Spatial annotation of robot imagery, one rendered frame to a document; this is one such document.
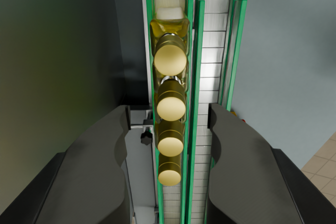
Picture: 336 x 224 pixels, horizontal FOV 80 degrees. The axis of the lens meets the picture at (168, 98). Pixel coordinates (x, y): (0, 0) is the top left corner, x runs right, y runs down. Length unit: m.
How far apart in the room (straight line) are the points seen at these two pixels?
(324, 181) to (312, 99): 1.84
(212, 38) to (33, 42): 0.38
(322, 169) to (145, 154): 2.04
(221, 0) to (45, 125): 0.41
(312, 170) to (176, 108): 2.26
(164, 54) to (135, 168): 0.56
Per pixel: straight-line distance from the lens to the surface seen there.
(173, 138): 0.26
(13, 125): 0.20
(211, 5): 0.49
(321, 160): 2.39
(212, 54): 0.51
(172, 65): 0.21
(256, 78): 0.72
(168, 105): 0.23
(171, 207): 0.88
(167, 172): 0.30
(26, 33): 0.22
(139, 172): 0.74
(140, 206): 0.89
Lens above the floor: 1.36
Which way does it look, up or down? 61 degrees down
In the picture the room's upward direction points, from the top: 179 degrees counter-clockwise
